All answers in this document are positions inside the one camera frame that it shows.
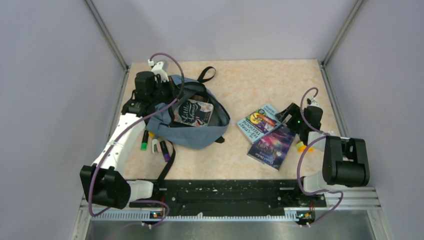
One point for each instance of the green black marker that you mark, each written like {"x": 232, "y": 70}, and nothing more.
{"x": 144, "y": 141}

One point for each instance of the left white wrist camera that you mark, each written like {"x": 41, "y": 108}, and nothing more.
{"x": 159, "y": 68}

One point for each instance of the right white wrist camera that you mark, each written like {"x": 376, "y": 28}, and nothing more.
{"x": 312, "y": 103}

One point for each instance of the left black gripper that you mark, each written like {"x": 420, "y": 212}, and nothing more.
{"x": 158, "y": 82}

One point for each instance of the purple black highlighter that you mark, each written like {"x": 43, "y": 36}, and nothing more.
{"x": 165, "y": 151}

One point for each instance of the blue grey backpack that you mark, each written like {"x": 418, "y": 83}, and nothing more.
{"x": 164, "y": 126}

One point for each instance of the right aluminium frame post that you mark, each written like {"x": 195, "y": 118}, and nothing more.
{"x": 342, "y": 32}

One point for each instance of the colourful block stack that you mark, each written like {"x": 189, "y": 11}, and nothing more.
{"x": 300, "y": 147}

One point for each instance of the light blue treehouse book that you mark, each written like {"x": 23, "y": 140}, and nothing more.
{"x": 259, "y": 123}

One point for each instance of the dark purple galaxy book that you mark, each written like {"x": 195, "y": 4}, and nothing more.
{"x": 273, "y": 148}

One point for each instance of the aluminium frame post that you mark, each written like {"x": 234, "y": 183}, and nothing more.
{"x": 342, "y": 32}
{"x": 101, "y": 25}

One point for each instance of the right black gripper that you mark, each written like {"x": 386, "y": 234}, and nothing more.
{"x": 293, "y": 110}

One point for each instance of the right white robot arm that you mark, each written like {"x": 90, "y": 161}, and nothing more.
{"x": 345, "y": 159}

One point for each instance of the left aluminium frame post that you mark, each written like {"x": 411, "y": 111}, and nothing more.
{"x": 101, "y": 25}

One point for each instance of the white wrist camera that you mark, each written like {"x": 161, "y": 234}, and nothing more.
{"x": 312, "y": 103}
{"x": 159, "y": 68}

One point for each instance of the floral Little Women book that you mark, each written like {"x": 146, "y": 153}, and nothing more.
{"x": 194, "y": 113}

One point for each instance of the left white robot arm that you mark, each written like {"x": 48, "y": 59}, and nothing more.
{"x": 102, "y": 181}

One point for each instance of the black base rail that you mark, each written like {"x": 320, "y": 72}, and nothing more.
{"x": 231, "y": 199}

